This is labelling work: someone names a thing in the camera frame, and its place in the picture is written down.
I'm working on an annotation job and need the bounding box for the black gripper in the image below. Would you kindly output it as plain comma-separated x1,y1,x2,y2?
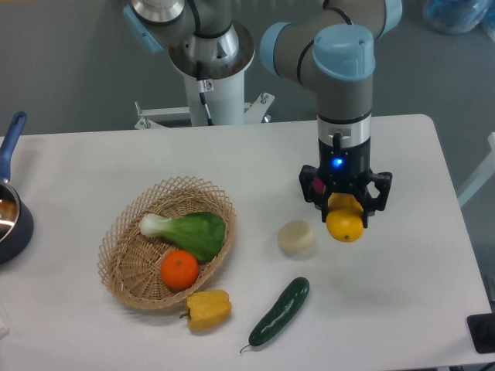
299,138,393,227

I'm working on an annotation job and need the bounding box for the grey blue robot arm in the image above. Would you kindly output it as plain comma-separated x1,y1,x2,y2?
123,1,402,223

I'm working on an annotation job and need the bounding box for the dark green cucumber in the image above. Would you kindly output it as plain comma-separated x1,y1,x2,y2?
240,277,310,353

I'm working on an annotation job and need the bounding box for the green bok choy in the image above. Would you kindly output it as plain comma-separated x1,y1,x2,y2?
139,212,226,262

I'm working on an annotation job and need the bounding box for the yellow bell pepper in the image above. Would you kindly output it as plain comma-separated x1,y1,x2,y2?
180,290,232,332

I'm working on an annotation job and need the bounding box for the orange fruit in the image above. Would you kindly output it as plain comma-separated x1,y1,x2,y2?
160,250,199,290

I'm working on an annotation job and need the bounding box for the black device at edge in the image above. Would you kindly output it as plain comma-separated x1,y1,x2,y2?
466,313,494,354

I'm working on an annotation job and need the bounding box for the dark blue saucepan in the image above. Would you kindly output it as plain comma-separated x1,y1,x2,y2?
1,111,34,264

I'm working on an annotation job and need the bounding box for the white frame at right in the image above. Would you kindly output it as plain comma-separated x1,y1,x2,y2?
457,132,494,208

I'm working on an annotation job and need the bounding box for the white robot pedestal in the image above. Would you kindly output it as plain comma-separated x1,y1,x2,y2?
135,71,275,130

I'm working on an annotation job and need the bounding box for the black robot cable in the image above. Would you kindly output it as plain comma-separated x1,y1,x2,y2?
195,61,215,127

